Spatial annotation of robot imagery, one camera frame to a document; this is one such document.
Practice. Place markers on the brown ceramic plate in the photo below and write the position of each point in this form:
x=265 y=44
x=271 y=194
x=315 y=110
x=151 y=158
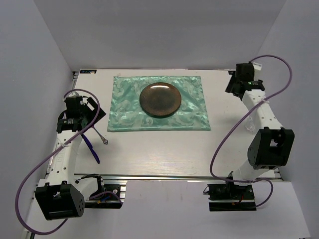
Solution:
x=160 y=100

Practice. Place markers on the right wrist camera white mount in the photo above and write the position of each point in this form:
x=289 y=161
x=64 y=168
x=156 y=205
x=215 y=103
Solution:
x=257 y=67

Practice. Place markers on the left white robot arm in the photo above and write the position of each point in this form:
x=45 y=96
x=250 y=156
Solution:
x=62 y=196

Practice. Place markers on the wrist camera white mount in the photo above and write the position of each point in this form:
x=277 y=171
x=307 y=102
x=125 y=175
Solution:
x=72 y=94
x=257 y=67

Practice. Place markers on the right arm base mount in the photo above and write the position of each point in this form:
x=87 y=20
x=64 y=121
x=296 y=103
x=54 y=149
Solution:
x=228 y=197

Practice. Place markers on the ornate iridescent fork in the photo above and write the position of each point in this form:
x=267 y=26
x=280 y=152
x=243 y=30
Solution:
x=104 y=140

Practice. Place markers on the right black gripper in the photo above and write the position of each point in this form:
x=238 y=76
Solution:
x=230 y=88

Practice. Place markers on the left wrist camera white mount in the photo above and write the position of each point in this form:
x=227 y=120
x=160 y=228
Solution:
x=72 y=94

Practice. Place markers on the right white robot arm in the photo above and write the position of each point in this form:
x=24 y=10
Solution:
x=272 y=144

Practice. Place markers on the green satin cloth napkin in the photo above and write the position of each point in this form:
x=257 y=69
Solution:
x=127 y=115

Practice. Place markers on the clear glass cup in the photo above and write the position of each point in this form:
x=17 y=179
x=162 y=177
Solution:
x=250 y=125

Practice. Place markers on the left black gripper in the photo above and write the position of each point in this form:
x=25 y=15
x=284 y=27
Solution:
x=92 y=112

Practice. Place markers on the purple knife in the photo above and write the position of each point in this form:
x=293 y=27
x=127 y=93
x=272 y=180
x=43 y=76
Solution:
x=90 y=146

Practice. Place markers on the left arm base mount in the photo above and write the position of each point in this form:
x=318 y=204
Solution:
x=111 y=196

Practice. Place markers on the left table corner sticker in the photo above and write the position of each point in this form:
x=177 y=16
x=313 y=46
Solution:
x=88 y=71

